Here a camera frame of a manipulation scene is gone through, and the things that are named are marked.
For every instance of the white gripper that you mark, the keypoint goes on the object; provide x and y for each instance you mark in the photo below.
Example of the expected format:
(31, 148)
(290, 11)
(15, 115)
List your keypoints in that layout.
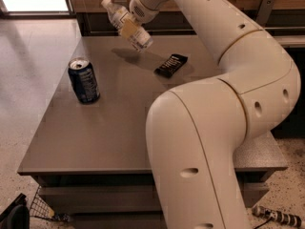
(143, 8)

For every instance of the clear plastic water bottle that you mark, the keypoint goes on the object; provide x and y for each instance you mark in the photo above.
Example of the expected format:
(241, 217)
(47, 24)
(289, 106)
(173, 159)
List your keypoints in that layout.
(117, 15)

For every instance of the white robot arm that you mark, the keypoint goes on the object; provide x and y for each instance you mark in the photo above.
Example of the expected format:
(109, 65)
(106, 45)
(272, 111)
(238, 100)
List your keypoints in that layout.
(193, 129)

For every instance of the black snack bar wrapper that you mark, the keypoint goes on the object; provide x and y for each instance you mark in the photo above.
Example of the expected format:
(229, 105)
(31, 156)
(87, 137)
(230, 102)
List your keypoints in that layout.
(171, 65)

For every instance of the blue soda can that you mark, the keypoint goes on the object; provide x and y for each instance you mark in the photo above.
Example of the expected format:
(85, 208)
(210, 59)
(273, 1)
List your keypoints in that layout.
(83, 80)

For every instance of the black chair base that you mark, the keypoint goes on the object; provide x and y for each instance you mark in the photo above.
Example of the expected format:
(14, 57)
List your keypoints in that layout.
(16, 215)

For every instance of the black white power strip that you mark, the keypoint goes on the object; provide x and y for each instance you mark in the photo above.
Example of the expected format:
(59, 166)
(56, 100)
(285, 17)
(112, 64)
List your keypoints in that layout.
(278, 216)

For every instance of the grey metal wall bracket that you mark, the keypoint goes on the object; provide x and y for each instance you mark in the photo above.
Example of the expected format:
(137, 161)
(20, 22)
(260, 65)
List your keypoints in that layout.
(264, 11)

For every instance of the metal rail shelf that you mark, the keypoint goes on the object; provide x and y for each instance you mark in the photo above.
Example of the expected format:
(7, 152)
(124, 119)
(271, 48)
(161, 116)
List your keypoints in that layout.
(295, 41)

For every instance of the black wire mesh basket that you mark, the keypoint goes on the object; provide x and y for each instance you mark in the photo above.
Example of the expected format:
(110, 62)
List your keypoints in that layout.
(39, 208)

